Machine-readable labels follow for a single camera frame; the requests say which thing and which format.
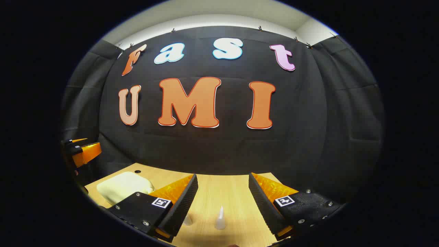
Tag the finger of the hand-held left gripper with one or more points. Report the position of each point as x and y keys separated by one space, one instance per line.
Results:
x=73 y=141
x=87 y=152

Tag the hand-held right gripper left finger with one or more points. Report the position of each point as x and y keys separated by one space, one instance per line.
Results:
x=183 y=202

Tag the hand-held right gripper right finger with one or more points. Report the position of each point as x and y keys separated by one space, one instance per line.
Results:
x=264 y=202

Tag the white pump bottle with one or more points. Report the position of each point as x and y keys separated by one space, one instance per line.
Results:
x=188 y=221

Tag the white squeeze tube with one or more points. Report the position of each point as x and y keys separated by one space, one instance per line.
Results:
x=220 y=221

